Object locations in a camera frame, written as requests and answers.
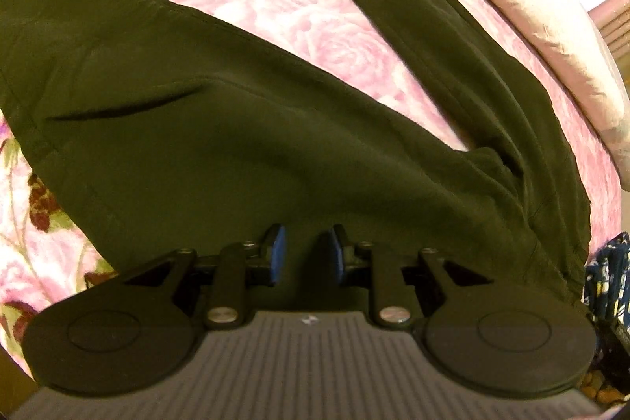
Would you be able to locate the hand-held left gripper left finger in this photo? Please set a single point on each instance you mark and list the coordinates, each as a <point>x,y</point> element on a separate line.
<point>278,252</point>

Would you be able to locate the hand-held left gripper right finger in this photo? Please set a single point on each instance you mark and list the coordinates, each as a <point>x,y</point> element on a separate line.
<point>332,252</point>

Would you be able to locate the black pants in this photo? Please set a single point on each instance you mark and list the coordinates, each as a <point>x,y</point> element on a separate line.
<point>197,129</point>

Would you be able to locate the pink floral blanket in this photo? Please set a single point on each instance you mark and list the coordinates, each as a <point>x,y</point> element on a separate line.
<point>295,6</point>

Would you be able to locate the navy printed cloth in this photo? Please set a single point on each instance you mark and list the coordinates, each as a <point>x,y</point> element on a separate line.
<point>610,272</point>

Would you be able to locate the pink ribbed panel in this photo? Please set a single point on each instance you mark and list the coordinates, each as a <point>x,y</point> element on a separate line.
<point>615,26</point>

